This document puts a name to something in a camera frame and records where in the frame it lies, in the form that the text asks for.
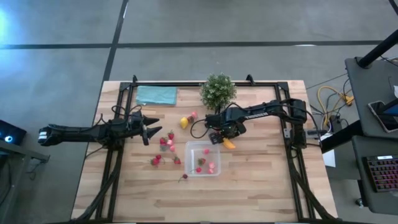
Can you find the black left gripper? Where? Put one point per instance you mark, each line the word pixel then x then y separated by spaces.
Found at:
pixel 135 130

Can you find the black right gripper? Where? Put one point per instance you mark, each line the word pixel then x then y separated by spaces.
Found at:
pixel 228 126

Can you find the yellow banana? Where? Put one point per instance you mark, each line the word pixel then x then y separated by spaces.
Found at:
pixel 229 144

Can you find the small pinkish red fruit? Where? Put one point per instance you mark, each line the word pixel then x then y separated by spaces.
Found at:
pixel 206 151

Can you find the small pink fruit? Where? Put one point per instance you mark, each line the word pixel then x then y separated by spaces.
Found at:
pixel 210 170
pixel 169 142
pixel 194 114
pixel 172 148

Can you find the clear plastic tupperware container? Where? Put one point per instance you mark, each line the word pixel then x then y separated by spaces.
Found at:
pixel 192 149

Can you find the pale green leaf piece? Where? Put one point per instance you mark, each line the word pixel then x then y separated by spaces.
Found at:
pixel 163 148

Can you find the dark purple fruit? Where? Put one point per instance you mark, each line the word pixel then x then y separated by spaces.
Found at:
pixel 190 119

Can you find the small red cherry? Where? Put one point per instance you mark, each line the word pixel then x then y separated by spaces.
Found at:
pixel 158 156

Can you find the yellow lemon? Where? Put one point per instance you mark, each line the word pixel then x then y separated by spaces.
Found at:
pixel 184 123

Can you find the large red strawberry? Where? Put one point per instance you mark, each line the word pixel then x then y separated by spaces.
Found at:
pixel 155 161

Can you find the small green potted plant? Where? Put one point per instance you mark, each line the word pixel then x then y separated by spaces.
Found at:
pixel 217 91

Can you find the dark red cherry with stem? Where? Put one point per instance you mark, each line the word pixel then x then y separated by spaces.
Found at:
pixel 185 176

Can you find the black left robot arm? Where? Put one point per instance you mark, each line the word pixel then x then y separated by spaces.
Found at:
pixel 77 133

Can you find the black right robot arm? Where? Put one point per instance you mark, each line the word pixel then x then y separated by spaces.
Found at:
pixel 258 113

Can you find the teal folded cloth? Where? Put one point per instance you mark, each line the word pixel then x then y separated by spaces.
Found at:
pixel 155 95

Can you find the white paper sheet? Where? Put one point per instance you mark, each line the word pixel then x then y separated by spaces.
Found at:
pixel 329 158

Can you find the black diagonal desk beam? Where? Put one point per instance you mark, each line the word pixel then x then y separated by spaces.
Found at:
pixel 342 138

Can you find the grey metal stand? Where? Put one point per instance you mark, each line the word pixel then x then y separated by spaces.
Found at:
pixel 18 149

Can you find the black device with blue light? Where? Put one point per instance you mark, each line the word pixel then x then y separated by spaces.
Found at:
pixel 15 132

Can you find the small grey caster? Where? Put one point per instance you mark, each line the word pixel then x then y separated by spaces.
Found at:
pixel 359 202

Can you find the dark grey desk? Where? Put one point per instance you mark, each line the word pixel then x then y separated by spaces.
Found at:
pixel 367 87
pixel 373 202

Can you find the black smartphone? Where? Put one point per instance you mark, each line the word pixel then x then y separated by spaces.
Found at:
pixel 381 115

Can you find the backlit black keyboard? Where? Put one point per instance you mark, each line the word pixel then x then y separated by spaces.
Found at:
pixel 384 174

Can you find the black pole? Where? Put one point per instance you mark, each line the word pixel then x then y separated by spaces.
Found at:
pixel 376 51

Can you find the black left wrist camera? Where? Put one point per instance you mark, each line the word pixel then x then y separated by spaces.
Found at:
pixel 136 117

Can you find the black metal table frame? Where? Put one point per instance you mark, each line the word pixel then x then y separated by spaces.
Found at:
pixel 186 84

